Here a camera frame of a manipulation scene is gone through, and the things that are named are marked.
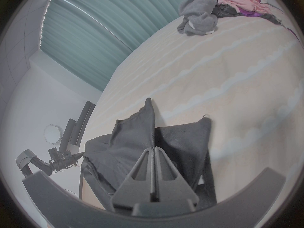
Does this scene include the round white mirror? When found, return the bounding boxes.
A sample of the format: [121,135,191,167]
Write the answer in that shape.
[43,124,63,145]

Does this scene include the blue-green curtain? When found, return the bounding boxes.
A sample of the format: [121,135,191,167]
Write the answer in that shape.
[39,0,133,92]
[51,0,209,54]

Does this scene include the black dressing table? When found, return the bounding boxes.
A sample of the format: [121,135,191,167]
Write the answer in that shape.
[58,118,81,154]

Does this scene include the bed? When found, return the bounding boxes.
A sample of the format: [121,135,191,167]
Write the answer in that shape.
[81,0,304,209]

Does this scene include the pile of clothes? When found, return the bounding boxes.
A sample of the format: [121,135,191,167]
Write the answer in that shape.
[210,0,300,42]

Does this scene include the black T-shirt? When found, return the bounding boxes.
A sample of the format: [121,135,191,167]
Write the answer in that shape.
[79,98,218,211]

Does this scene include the black chest of drawers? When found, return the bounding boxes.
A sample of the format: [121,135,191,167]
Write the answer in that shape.
[76,101,96,145]

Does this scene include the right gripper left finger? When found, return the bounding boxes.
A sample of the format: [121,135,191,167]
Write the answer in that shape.
[111,148,155,215]

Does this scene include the grey garment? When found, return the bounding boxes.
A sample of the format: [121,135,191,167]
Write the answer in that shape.
[177,0,218,37]

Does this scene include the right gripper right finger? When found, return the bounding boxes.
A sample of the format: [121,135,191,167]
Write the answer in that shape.
[154,147,199,211]

